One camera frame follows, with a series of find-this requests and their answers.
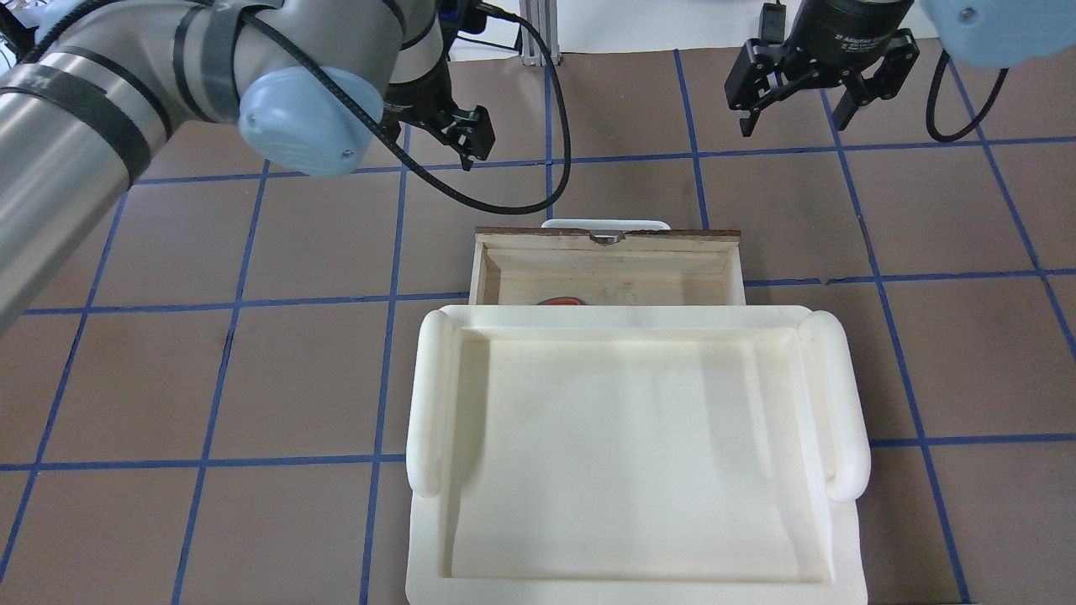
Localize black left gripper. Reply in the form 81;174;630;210
382;17;496;171

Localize orange grey handled scissors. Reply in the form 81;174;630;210
538;296;587;306

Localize black braided right cable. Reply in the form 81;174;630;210
925;50;1010;144

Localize dark wooden drawer box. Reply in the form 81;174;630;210
468;226;746;306

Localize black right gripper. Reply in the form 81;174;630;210
724;1;920;138

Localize aluminium frame post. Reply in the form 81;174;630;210
519;0;562;66

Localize white drawer handle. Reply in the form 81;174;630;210
541;219;673;231

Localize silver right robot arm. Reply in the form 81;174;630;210
724;1;1075;143

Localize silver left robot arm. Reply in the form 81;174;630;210
1;1;493;329

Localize small black power brick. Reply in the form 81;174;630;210
758;1;787;45

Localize white foam tray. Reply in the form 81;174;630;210
406;305;872;604

